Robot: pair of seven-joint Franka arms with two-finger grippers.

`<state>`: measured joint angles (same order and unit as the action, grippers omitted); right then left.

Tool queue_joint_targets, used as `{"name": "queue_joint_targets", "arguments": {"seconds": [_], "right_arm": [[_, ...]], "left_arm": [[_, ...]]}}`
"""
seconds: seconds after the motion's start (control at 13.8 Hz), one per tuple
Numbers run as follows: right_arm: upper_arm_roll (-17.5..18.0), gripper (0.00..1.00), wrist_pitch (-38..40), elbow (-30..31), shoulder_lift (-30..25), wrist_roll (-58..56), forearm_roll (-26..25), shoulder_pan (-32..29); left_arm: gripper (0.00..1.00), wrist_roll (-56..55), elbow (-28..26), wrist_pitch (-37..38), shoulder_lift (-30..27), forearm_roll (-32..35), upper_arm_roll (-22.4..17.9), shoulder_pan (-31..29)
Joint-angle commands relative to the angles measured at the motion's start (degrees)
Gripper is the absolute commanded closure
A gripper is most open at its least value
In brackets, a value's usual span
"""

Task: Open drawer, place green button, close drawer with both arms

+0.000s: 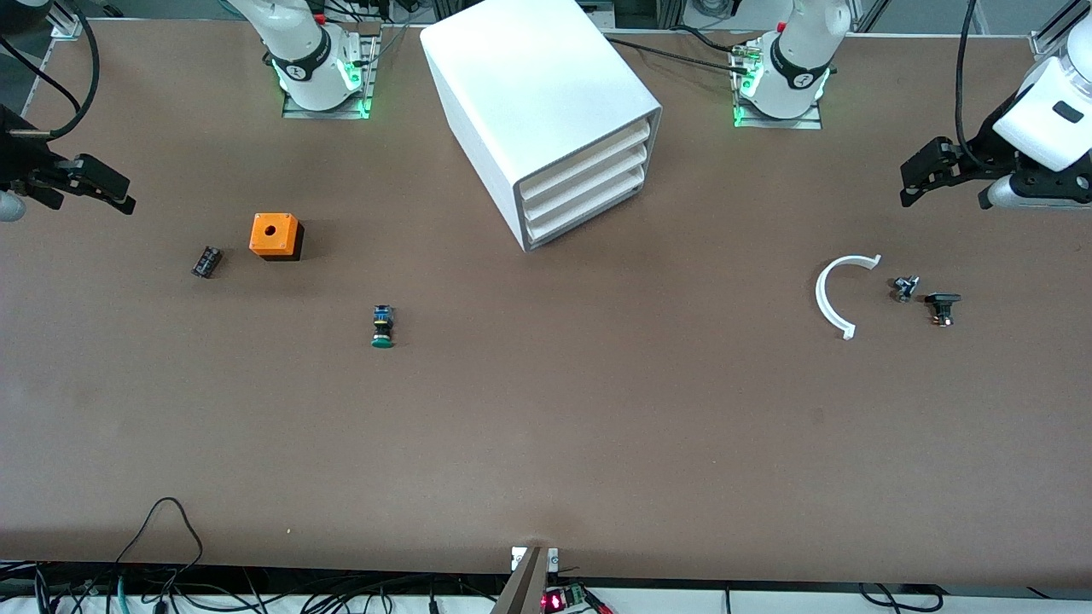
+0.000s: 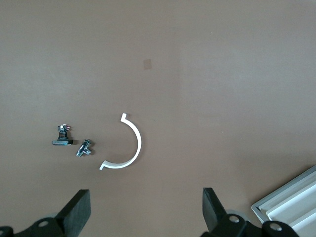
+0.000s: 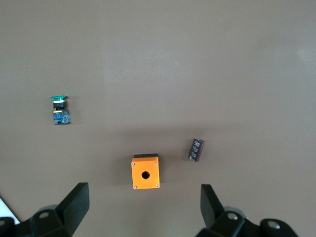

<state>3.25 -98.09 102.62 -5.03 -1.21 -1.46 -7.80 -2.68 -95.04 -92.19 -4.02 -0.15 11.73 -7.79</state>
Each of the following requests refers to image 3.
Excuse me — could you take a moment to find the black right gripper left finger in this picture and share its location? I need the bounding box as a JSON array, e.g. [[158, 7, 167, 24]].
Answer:
[[0, 182, 89, 237]]

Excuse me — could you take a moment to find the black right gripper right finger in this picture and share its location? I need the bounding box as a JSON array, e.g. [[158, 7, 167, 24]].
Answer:
[[196, 184, 300, 237]]

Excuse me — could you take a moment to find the green push button switch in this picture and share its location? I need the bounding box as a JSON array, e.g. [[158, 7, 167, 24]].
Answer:
[[50, 95, 72, 125]]

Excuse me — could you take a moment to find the dark purple capacitor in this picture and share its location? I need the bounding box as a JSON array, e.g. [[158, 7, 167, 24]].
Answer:
[[188, 138, 205, 162]]

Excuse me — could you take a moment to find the orange box with hole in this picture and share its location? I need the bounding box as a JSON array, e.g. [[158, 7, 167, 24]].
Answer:
[[130, 153, 160, 190]]

